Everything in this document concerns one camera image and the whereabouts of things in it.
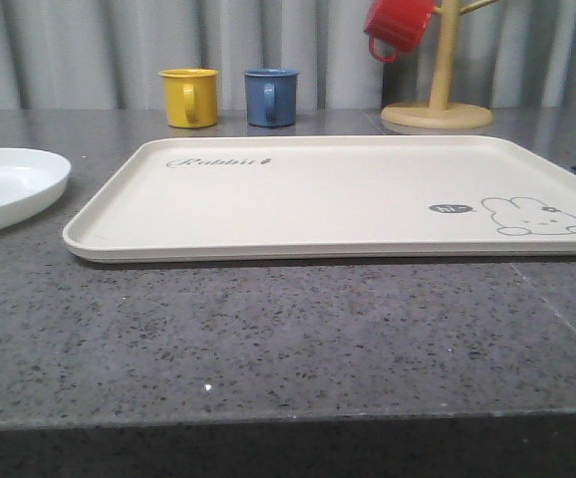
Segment cream rabbit serving tray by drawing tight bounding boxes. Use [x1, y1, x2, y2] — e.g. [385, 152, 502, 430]
[63, 135, 576, 263]

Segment yellow enamel mug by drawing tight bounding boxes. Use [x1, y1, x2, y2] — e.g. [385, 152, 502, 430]
[158, 69, 218, 128]

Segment wooden mug tree stand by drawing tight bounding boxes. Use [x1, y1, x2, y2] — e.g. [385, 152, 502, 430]
[381, 0, 495, 129]

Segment blue enamel mug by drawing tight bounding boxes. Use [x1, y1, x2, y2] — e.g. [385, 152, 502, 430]
[243, 68, 299, 127]

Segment red enamel mug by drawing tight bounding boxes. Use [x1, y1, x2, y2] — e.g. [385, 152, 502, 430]
[364, 0, 434, 63]

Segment white round plate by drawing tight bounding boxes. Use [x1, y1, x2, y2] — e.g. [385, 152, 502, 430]
[0, 147, 71, 229]

